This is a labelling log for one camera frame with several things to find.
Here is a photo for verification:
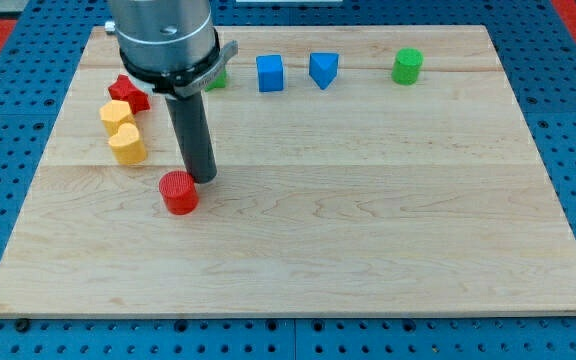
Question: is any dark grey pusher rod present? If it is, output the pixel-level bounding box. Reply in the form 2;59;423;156
166;93;217;183

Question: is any yellow heart block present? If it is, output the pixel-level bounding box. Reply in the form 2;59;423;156
108;123;147;165

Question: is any red cylinder block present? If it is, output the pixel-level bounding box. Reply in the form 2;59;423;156
158;170;199;215

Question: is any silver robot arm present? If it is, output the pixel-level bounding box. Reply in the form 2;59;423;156
108;0;239;184

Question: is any green block behind arm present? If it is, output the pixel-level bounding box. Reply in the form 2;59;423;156
204;69;228;92

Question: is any red star block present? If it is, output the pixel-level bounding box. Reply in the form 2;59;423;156
108;74;150;114

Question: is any yellow hexagon block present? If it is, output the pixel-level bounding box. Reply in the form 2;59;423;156
99;100;135;136

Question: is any blue cube block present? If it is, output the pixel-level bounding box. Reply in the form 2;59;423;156
256;54;284;92

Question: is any blue triangle block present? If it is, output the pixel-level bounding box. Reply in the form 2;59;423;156
309;52;339;90

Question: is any wooden board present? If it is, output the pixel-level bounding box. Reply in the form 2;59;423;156
0;25;576;319

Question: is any green cylinder block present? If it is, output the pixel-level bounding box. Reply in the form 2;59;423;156
391;48;424;85

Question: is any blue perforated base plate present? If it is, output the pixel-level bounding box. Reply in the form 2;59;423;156
0;0;576;359

